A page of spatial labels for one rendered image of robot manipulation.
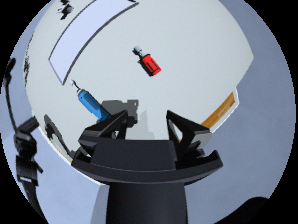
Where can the red-handled nut driver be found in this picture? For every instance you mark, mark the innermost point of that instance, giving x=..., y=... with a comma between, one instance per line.
x=150, y=64

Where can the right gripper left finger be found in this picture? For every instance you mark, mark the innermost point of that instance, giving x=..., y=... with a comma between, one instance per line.
x=106, y=127

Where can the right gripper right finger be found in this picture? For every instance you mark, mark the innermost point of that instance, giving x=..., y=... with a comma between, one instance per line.
x=194, y=135

